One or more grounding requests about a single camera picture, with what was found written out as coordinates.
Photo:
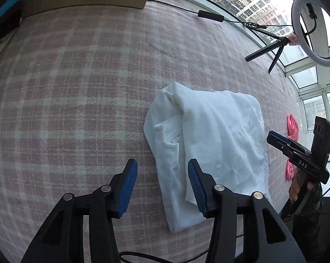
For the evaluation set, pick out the pink garment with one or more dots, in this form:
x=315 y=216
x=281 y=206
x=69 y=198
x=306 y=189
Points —
x=292 y=126

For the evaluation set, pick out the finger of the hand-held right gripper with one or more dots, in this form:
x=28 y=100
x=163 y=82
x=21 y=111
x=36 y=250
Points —
x=281 y=137
x=276 y=143

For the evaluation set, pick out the white window frame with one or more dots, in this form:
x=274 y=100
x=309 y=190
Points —
x=315 y=85

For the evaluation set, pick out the dark grey garment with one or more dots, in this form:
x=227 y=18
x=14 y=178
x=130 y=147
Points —
x=3 y=30

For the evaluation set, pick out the white button shirt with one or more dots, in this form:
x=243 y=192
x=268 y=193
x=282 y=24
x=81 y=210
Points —
x=217 y=142

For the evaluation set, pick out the person's right hand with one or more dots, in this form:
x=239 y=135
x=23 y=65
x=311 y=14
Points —
x=294 y=189

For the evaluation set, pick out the pink plaid blanket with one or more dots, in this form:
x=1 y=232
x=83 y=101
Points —
x=71 y=101

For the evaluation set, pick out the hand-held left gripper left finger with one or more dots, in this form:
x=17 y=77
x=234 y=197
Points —
x=128 y=189

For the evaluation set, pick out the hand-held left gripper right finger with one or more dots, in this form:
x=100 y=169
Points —
x=197 y=189

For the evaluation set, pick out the person's right forearm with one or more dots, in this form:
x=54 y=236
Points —
x=307 y=219

